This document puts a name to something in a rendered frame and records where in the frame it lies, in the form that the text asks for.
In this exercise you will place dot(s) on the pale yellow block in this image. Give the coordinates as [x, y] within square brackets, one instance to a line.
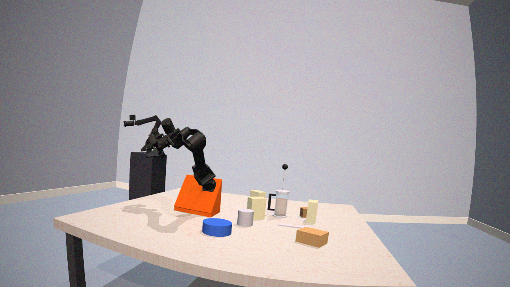
[258, 205]
[312, 211]
[257, 193]

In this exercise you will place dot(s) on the blue short cylinder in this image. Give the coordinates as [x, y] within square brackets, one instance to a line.
[216, 227]

